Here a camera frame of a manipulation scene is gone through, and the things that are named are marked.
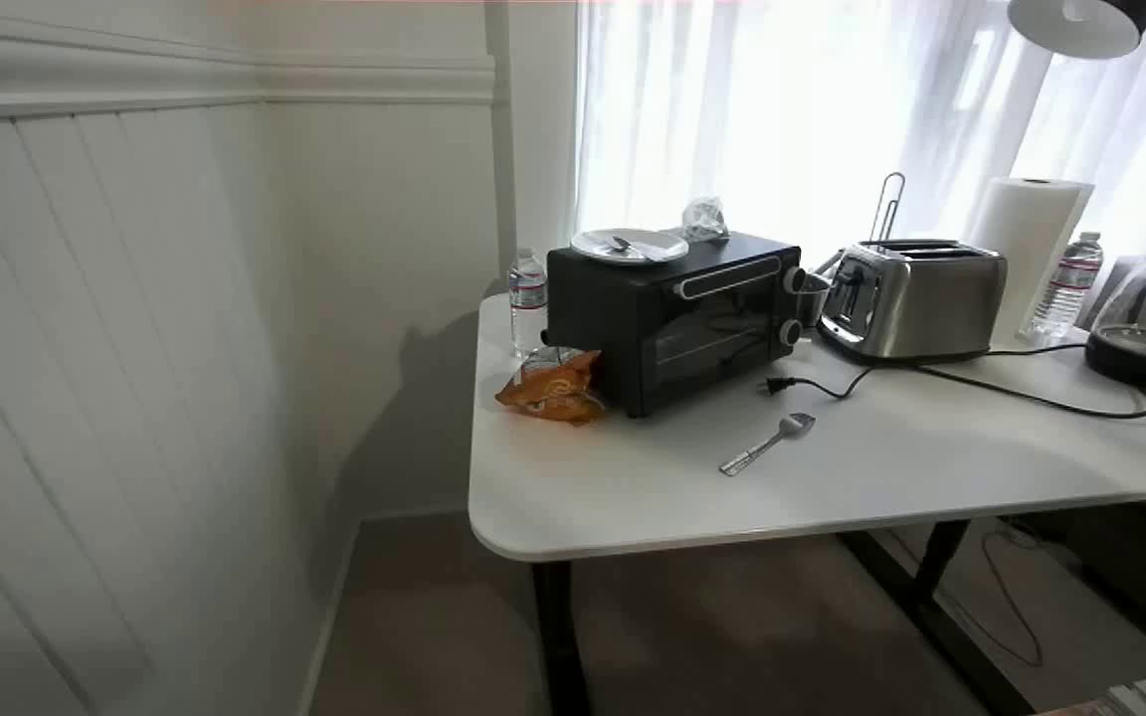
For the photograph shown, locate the clear drinking glass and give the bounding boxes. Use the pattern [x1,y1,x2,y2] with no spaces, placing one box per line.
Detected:
[680,196,734,248]

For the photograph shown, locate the orange chip bag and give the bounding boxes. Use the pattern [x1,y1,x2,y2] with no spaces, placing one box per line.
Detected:
[492,347,613,428]

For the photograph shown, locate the black desk lamp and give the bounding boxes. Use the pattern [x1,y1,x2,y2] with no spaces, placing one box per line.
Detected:
[1005,0,1146,62]

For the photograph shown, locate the metal spoon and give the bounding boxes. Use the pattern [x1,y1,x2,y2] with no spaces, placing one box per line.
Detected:
[715,409,820,480]

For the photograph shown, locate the silver two-slot toaster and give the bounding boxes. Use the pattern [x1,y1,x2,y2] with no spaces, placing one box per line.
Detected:
[810,234,1012,364]

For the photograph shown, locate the white plate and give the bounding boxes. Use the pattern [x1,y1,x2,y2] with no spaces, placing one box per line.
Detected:
[570,222,694,265]

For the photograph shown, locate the black toaster power cord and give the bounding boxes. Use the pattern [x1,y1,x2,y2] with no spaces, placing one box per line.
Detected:
[765,332,1146,424]

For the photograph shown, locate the white sheer curtain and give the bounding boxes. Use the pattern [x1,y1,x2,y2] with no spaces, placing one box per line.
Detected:
[570,0,1146,269]

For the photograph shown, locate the black toaster oven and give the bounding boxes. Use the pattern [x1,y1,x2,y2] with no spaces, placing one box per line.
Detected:
[543,232,832,421]

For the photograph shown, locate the clear plastic water bottle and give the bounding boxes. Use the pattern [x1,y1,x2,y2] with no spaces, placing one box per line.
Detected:
[1040,225,1109,332]
[507,248,552,358]

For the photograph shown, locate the white paper towel roll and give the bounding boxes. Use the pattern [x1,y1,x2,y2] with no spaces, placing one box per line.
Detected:
[968,175,1100,351]

